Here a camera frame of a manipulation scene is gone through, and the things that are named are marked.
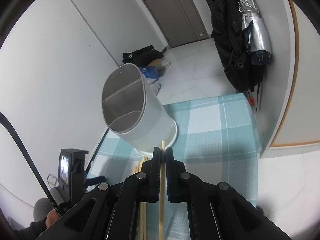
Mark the wooden chopstick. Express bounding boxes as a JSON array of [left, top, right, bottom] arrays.
[[158, 140, 165, 240], [132, 157, 148, 240]]

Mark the white utensil holder cup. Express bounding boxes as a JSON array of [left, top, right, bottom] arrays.
[[102, 63, 178, 156]]

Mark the person left hand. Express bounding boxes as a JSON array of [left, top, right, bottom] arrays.
[[46, 209, 60, 228]]

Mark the teal plaid tablecloth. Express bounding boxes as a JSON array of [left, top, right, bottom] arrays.
[[88, 94, 261, 239]]

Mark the blue cardboard box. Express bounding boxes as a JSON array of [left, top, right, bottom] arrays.
[[139, 66, 160, 81]]

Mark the black clothes pile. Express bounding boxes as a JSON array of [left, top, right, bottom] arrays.
[[122, 45, 164, 67]]

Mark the silver folded umbrella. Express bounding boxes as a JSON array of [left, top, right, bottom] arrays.
[[238, 0, 273, 66]]

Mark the black hanging jacket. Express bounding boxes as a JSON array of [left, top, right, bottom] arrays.
[[210, 0, 264, 92]]

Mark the grey entrance door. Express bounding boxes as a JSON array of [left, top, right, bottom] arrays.
[[143, 0, 209, 48]]

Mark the black cable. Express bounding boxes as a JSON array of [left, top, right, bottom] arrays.
[[0, 112, 63, 217]]

